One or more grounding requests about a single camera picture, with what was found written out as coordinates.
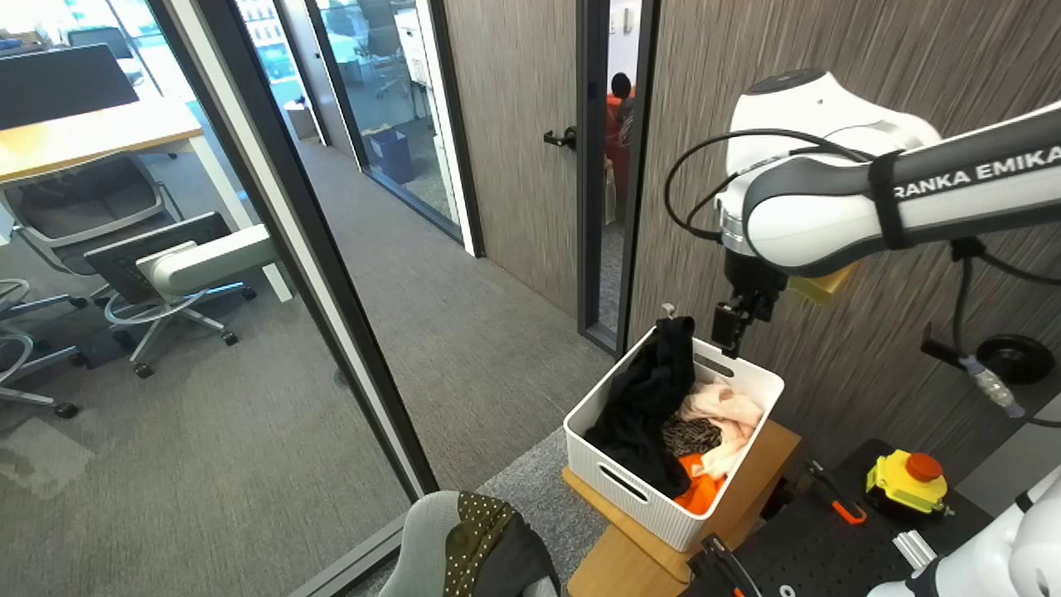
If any white plastic basket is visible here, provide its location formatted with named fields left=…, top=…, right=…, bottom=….
left=560, top=323, right=788, bottom=556

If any black perforated table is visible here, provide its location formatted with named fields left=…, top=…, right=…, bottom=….
left=682, top=436, right=1004, bottom=597

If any green polka dot clothing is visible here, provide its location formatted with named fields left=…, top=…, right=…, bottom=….
left=438, top=492, right=523, bottom=597

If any black door frame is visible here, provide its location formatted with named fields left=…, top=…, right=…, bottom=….
left=574, top=0, right=664, bottom=357

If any thin black camera cable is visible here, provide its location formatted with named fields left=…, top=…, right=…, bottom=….
left=661, top=125, right=879, bottom=241

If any wooden office desk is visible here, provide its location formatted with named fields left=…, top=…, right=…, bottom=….
left=0, top=97, right=298, bottom=310

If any pale pink garment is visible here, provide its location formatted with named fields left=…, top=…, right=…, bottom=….
left=691, top=375, right=768, bottom=486

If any grey patterned garment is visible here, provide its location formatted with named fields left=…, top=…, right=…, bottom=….
left=664, top=411, right=725, bottom=459

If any yellow emergency stop button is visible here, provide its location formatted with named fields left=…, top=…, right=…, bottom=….
left=861, top=446, right=956, bottom=520

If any person in orange shirt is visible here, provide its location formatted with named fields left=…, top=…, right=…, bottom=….
left=599, top=69, right=644, bottom=227

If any grey office chair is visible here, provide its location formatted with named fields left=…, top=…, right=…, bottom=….
left=78, top=210, right=278, bottom=383
left=0, top=152, right=186, bottom=278
left=0, top=275, right=82, bottom=425

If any orange garment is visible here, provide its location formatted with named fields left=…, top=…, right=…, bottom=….
left=671, top=448, right=734, bottom=520

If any large black garment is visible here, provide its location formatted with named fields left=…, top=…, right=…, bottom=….
left=581, top=311, right=703, bottom=502

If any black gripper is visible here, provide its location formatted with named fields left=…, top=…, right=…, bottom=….
left=711, top=248, right=794, bottom=357

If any short aluminium rail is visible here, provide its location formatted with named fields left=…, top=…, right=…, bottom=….
left=890, top=529, right=944, bottom=578

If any orange handled tool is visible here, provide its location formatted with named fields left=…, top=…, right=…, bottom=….
left=802, top=459, right=873, bottom=531

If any black glass wall pillar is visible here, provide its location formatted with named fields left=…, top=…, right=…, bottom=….
left=146, top=0, right=442, bottom=502

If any black cable with silver connector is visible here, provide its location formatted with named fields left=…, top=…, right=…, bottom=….
left=920, top=234, right=1061, bottom=433

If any black monitor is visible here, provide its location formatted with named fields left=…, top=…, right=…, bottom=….
left=0, top=44, right=144, bottom=132

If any wood grain door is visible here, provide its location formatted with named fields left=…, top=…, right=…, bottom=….
left=438, top=0, right=589, bottom=325

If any black round cable holder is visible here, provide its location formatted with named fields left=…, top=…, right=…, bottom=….
left=974, top=331, right=1061, bottom=391

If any black door handle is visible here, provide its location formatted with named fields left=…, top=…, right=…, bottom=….
left=542, top=122, right=584, bottom=156

